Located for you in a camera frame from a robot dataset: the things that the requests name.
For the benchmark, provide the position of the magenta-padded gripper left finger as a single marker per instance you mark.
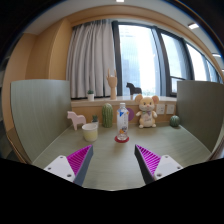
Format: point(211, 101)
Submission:
point(75, 163)

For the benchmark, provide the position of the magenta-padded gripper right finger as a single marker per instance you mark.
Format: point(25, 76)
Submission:
point(151, 163)

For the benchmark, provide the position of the clear plastic drink bottle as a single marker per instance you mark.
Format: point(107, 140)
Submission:
point(122, 121)

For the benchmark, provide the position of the cream white cup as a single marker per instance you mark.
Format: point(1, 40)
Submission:
point(90, 133)

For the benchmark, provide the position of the flat round red coaster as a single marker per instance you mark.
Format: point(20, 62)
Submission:
point(117, 140)

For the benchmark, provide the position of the pink horse figurine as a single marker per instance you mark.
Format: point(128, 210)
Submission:
point(76, 119)

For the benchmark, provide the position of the round green cactus figure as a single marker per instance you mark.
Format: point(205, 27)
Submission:
point(174, 121)

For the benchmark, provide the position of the small plant in white pot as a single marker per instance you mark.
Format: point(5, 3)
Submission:
point(95, 119)
point(90, 97)

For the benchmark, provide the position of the beige plush mouse toy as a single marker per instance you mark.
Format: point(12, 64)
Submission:
point(146, 111)

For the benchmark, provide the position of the round purple sign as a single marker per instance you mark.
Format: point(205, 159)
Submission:
point(131, 114)

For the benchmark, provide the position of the tall green cactus figure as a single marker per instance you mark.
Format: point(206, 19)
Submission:
point(107, 116)

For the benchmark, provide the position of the green desk partition panel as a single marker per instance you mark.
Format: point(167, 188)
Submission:
point(40, 116)
point(200, 113)

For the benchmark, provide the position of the dark horse figurine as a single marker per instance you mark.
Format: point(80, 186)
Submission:
point(133, 89)

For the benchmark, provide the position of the wooden hand model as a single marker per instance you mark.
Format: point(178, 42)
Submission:
point(112, 85)

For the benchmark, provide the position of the dark framed window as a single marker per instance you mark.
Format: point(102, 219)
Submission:
point(140, 60)

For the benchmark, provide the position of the light grey curtain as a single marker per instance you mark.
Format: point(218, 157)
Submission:
point(90, 60)

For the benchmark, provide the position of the ceiling lights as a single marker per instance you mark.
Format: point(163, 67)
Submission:
point(193, 25)

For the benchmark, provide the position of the white wall socket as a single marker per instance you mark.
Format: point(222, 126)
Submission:
point(160, 109)
point(170, 109)

